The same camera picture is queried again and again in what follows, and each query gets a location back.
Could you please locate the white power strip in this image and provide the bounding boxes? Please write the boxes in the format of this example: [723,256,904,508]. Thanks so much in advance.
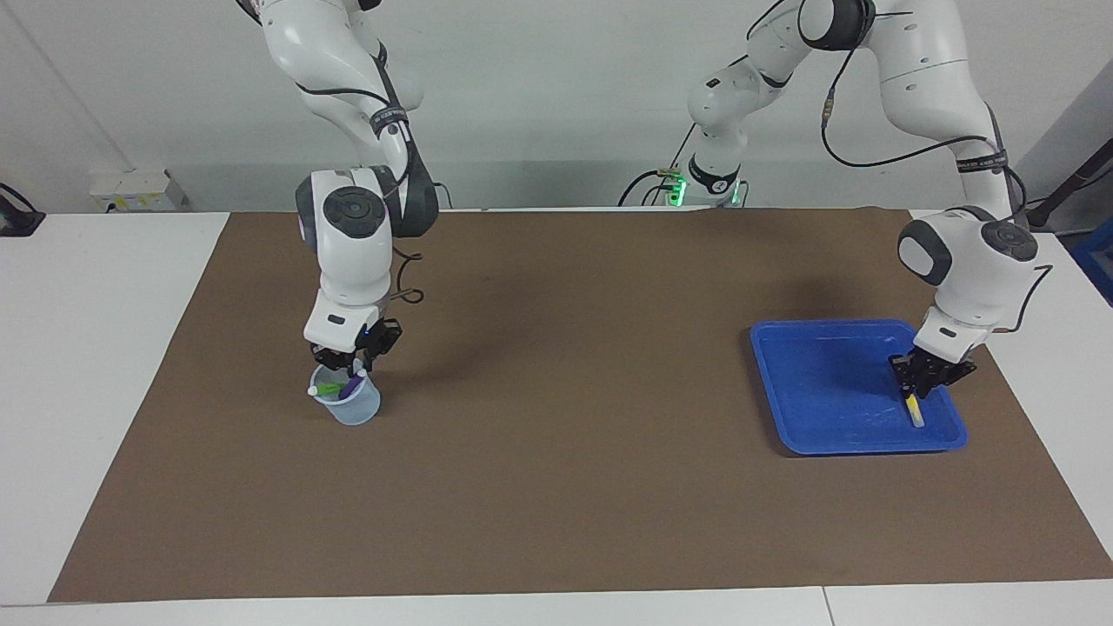
[89,169,189,213]

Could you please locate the translucent plastic cup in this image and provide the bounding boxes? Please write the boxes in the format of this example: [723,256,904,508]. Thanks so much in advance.
[310,361,382,427]

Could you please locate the blue crate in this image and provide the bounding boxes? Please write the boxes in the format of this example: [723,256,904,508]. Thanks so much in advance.
[1071,240,1113,307]

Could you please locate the black stand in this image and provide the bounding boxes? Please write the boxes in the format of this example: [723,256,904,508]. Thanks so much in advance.
[1013,139,1113,232]

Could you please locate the black base cables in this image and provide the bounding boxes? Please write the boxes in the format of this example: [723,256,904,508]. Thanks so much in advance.
[617,122,698,208]

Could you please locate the brown table mat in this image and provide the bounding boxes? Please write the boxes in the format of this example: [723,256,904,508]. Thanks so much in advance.
[48,207,1113,603]

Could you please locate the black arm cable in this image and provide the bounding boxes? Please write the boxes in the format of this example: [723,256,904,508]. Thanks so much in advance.
[294,39,429,305]
[820,43,1055,333]

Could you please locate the black desk object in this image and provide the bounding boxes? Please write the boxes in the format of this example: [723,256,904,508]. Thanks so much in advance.
[0,183,46,238]

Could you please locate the blue plastic tray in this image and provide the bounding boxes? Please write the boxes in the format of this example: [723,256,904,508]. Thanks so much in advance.
[750,318,969,456]

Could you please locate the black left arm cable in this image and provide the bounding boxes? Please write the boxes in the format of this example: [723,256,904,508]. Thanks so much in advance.
[820,43,1055,333]

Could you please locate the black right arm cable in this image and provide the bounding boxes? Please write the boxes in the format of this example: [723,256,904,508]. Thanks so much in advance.
[294,39,429,305]

